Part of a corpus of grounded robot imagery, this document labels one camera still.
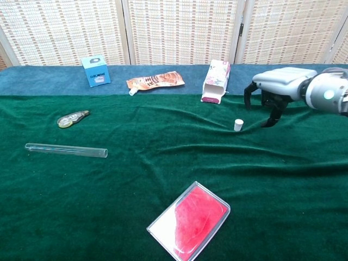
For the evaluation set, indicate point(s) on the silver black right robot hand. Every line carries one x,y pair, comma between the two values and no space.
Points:
282,80

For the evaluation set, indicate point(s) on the blue cardboard box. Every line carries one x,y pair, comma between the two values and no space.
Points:
96,73

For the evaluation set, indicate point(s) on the white rubber stopper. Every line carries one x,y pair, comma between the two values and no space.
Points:
238,125

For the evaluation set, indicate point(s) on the clear glass test tube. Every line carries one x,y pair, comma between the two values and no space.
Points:
68,149

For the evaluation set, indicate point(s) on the woven folding screen panel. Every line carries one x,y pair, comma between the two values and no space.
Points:
182,27
3,58
343,51
288,27
68,27

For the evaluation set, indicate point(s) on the floral pink white carton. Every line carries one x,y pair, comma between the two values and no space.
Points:
214,79

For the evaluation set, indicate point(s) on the black screen hinge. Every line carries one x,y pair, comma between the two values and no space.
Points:
241,29

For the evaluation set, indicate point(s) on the clear case with red card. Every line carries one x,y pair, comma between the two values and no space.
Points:
195,217

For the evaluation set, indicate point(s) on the orange spout pouch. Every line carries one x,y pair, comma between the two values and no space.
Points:
157,80

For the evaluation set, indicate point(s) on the blue table cloth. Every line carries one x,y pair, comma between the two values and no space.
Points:
163,68

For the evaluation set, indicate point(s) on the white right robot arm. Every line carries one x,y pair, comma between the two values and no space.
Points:
329,95

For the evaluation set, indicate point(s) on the green velvet cloth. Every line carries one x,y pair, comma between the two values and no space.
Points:
108,190

